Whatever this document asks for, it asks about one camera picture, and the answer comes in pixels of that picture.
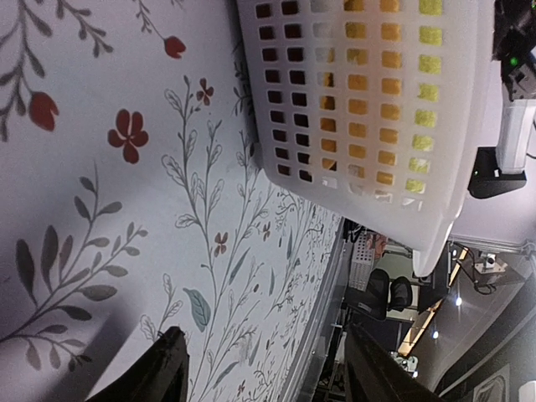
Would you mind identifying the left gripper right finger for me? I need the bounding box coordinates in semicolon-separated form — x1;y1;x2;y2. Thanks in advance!
346;323;441;402

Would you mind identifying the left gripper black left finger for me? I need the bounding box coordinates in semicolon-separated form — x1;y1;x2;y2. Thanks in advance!
89;327;189;402

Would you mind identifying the white plastic basket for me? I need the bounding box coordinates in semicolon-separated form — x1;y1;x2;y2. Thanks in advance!
237;1;494;277

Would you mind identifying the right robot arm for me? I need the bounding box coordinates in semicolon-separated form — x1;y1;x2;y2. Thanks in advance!
468;1;535;199

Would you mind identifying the black office chair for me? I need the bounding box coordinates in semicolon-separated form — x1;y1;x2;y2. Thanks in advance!
345;269;414;321

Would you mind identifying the floral tablecloth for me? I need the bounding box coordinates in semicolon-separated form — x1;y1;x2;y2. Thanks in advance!
1;1;339;401

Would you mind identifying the yellow dotted rolled towel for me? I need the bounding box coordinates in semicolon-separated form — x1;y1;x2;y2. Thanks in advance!
317;1;444;204

